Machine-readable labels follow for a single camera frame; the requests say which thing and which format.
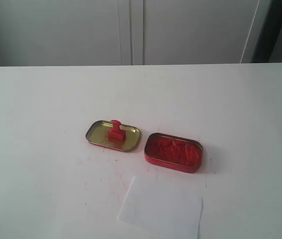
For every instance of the gold tin lid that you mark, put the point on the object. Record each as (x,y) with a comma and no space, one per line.
(97,135)

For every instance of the red rubber stamp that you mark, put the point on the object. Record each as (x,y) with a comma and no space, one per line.
(115,132)

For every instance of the dark metal post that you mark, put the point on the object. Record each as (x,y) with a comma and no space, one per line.
(269,33)

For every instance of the white paper sheet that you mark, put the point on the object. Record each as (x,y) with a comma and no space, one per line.
(167,209)

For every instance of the white cabinet doors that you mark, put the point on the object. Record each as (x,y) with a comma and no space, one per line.
(129,32)

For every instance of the red ink pad tin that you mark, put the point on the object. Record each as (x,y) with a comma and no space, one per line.
(173,152)

